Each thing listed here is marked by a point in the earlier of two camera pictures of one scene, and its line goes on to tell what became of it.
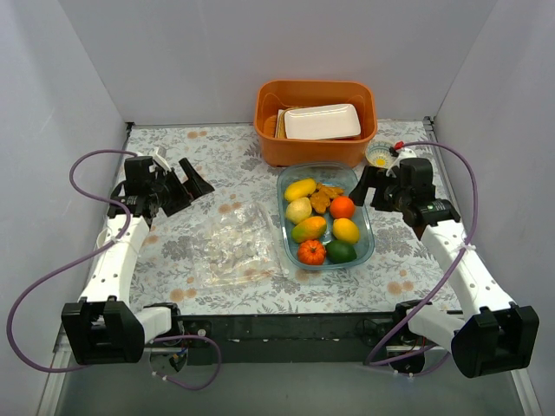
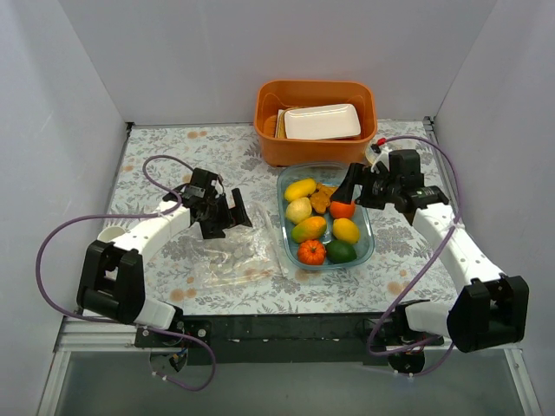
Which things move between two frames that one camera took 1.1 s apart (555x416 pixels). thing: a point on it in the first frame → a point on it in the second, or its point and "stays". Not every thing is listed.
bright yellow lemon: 345,230 stays
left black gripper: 174,189 → 221,215
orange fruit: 342,207 stays
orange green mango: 309,230 stays
